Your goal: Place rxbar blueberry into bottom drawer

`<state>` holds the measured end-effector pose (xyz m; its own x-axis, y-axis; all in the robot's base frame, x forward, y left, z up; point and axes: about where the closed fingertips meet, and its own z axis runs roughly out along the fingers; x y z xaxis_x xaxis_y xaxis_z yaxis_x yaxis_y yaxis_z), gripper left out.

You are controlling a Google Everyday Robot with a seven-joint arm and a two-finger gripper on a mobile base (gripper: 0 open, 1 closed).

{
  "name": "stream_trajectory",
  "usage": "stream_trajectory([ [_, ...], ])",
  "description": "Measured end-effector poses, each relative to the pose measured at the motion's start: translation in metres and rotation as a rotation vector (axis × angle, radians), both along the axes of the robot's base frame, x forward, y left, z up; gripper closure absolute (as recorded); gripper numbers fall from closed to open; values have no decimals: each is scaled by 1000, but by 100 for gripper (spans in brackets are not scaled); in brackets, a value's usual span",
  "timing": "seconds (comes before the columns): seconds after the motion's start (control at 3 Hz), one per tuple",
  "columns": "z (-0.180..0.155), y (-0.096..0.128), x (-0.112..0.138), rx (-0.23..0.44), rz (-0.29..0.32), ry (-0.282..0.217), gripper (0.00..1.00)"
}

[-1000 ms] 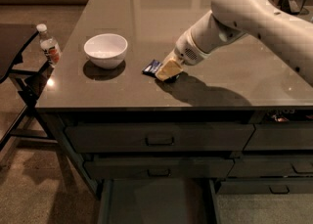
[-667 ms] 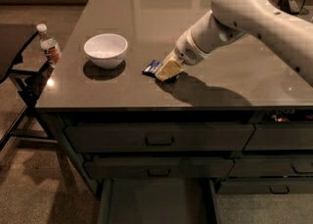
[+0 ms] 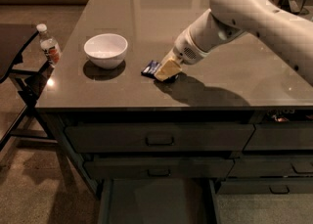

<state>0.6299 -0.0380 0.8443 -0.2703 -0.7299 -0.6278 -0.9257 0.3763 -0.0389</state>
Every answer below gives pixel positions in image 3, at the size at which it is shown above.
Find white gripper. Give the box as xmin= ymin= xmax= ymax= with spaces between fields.
xmin=155 ymin=27 xmax=210 ymax=81

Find blue rxbar blueberry wrapper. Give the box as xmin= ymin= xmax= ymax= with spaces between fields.
xmin=141 ymin=61 xmax=178 ymax=83

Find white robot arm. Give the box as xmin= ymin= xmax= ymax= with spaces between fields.
xmin=155 ymin=0 xmax=313 ymax=83

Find top left drawer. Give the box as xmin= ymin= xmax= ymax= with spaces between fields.
xmin=64 ymin=122 xmax=254 ymax=153

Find middle left drawer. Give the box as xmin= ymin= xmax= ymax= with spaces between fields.
xmin=84 ymin=157 xmax=234 ymax=179

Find top right drawer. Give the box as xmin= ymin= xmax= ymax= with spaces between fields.
xmin=245 ymin=122 xmax=313 ymax=151

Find open bottom left drawer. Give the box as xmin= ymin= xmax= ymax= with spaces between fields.
xmin=97 ymin=178 xmax=221 ymax=224

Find bottom right drawer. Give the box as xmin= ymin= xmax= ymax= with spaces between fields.
xmin=216 ymin=178 xmax=313 ymax=195

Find middle right drawer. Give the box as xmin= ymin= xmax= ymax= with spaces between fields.
xmin=229 ymin=156 xmax=313 ymax=178

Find white ceramic bowl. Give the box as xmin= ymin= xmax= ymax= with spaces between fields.
xmin=84 ymin=33 xmax=128 ymax=69

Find clear plastic water bottle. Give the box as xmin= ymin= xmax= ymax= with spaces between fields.
xmin=36 ymin=23 xmax=62 ymax=67

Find black chair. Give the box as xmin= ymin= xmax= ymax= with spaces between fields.
xmin=0 ymin=23 xmax=54 ymax=150

